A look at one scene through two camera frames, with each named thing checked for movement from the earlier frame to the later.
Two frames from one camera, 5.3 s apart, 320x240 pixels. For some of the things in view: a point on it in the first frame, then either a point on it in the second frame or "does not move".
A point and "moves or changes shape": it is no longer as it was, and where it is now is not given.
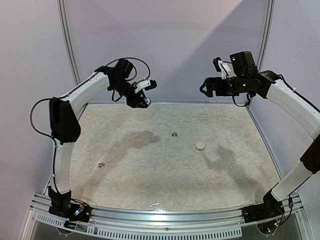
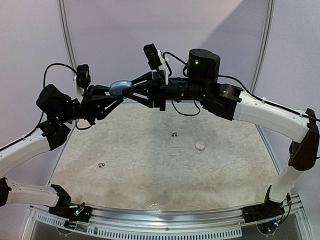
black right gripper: (213, 87) -> (160, 93)
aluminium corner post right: (266, 34) does not move
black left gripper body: (132, 102) -> (86, 109)
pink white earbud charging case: (200, 146) does not move
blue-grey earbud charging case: (148, 100) moves or changes shape
